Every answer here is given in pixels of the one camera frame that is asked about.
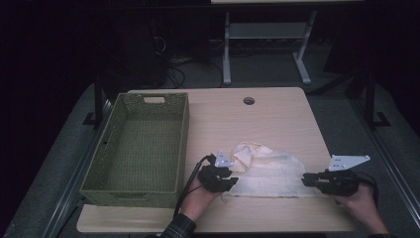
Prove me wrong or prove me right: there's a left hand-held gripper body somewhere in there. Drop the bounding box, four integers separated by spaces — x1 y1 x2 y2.
197 150 234 193

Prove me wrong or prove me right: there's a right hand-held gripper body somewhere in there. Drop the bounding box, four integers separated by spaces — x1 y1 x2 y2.
320 154 371 197

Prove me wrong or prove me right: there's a white cloth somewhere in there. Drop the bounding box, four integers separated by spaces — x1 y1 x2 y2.
221 142 326 199

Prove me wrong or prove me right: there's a green woven basket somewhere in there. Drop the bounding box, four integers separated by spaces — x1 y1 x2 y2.
78 92 191 209

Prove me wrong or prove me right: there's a person's left hand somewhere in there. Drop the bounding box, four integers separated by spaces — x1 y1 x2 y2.
180 178 222 222

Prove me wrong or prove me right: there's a person's right hand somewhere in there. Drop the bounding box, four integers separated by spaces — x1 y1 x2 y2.
330 182 380 223

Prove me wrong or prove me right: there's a grey metal stand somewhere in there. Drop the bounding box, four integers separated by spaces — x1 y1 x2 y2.
222 10 318 86

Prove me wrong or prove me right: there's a left hand-held gripper cable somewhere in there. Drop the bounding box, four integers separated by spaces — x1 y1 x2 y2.
173 154 216 217

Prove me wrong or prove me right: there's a black metal post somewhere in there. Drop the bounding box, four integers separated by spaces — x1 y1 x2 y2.
82 73 106 128
365 70 392 130

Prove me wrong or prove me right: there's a tangle of floor cables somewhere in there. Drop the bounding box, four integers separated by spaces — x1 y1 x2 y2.
161 56 226 89

